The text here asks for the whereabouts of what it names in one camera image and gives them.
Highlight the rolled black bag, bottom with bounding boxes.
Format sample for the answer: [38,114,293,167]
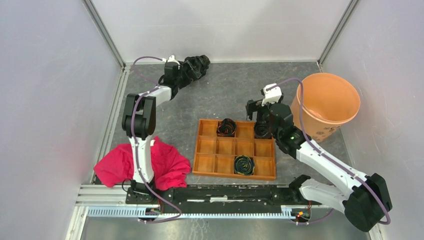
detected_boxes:
[233,155,255,176]

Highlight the orange wooden divider tray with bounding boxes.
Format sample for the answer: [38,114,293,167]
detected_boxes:
[192,119,277,181]

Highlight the rolled black bag, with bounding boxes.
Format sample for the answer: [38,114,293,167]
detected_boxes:
[233,155,255,176]
[253,120,272,139]
[216,118,237,137]

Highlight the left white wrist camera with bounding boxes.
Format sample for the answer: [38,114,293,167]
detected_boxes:
[162,55,180,65]

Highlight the rolled black bag, top middle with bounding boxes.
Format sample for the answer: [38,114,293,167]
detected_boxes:
[216,118,237,137]

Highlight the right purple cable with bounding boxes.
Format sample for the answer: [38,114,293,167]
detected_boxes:
[271,77,392,226]

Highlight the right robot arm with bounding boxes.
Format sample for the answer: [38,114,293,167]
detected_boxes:
[245,100,393,232]

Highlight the rolled black bag, top right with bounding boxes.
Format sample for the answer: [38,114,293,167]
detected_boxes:
[253,120,272,139]

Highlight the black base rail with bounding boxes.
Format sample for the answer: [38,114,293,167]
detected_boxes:
[125,184,319,215]

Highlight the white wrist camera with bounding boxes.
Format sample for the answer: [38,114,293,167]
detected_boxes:
[261,83,284,106]
[162,55,180,65]

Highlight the orange trash bin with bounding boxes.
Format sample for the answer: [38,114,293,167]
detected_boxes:
[290,73,361,143]

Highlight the black trash bag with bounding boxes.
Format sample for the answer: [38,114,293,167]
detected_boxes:
[178,55,211,89]

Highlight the red cloth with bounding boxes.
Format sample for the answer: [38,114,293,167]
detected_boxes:
[93,136,191,191]

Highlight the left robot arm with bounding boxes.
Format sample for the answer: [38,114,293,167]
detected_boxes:
[121,60,183,204]

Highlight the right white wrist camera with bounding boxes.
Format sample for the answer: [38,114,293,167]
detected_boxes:
[261,83,284,106]

